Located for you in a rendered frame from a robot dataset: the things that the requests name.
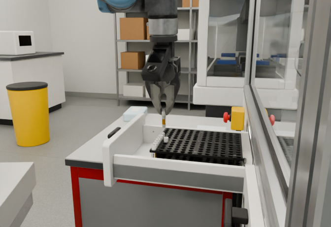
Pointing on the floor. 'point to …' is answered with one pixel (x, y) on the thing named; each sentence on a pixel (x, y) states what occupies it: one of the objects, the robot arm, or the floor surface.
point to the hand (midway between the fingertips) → (163, 111)
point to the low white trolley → (140, 188)
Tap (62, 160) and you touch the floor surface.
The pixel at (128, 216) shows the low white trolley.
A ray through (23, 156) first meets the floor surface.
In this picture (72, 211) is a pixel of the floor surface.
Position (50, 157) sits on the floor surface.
